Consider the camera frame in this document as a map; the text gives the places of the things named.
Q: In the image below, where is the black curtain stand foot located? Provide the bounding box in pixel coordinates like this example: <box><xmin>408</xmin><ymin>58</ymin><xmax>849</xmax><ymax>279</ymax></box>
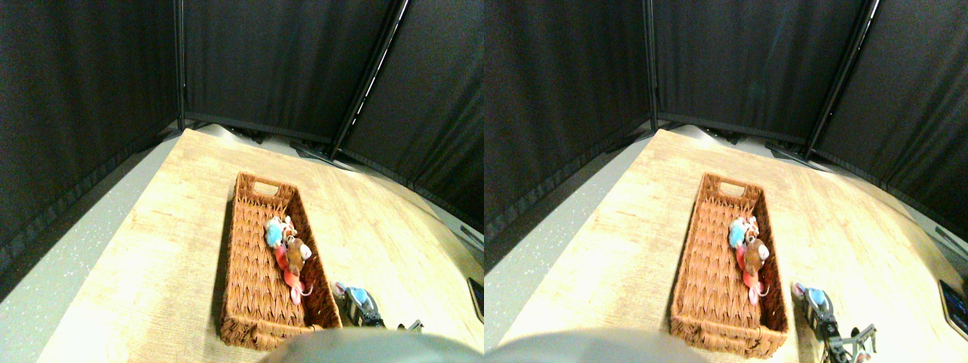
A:
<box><xmin>764</xmin><ymin>138</ymin><xmax>829</xmax><ymax>172</ymax></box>
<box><xmin>692</xmin><ymin>125</ymin><xmax>740</xmax><ymax>144</ymax></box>
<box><xmin>219</xmin><ymin>125</ymin><xmax>265</xmax><ymax>144</ymax></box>
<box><xmin>290</xmin><ymin>138</ymin><xmax>356</xmax><ymax>170</ymax></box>

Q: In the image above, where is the black phone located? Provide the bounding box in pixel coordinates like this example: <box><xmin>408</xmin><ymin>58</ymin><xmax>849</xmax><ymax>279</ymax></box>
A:
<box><xmin>466</xmin><ymin>277</ymin><xmax>485</xmax><ymax>323</ymax></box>
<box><xmin>938</xmin><ymin>280</ymin><xmax>968</xmax><ymax>340</ymax></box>

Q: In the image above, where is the red toy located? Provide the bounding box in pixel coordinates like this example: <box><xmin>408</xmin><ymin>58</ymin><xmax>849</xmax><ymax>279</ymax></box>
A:
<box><xmin>274</xmin><ymin>244</ymin><xmax>315</xmax><ymax>305</ymax></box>
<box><xmin>737</xmin><ymin>244</ymin><xmax>771</xmax><ymax>305</ymax></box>

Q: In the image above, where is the brown plush toy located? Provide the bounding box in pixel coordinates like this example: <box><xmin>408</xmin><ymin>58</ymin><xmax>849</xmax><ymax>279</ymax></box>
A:
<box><xmin>745</xmin><ymin>237</ymin><xmax>771</xmax><ymax>273</ymax></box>
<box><xmin>286</xmin><ymin>237</ymin><xmax>313</xmax><ymax>275</ymax></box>

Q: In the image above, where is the black curtain stand pole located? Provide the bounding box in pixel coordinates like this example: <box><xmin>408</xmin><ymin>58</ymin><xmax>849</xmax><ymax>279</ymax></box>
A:
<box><xmin>641</xmin><ymin>0</ymin><xmax>657</xmax><ymax>132</ymax></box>
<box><xmin>172</xmin><ymin>0</ymin><xmax>187</xmax><ymax>132</ymax></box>
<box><xmin>330</xmin><ymin>0</ymin><xmax>410</xmax><ymax>157</ymax></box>
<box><xmin>802</xmin><ymin>0</ymin><xmax>880</xmax><ymax>157</ymax></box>

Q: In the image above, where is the black bracket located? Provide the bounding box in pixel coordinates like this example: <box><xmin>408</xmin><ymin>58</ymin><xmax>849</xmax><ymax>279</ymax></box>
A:
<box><xmin>835</xmin><ymin>324</ymin><xmax>878</xmax><ymax>361</ymax></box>

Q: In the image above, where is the brown wicker basket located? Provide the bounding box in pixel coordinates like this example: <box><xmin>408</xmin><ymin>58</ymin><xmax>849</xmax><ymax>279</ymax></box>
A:
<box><xmin>219</xmin><ymin>172</ymin><xmax>343</xmax><ymax>350</ymax></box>
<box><xmin>669</xmin><ymin>172</ymin><xmax>789</xmax><ymax>358</ymax></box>

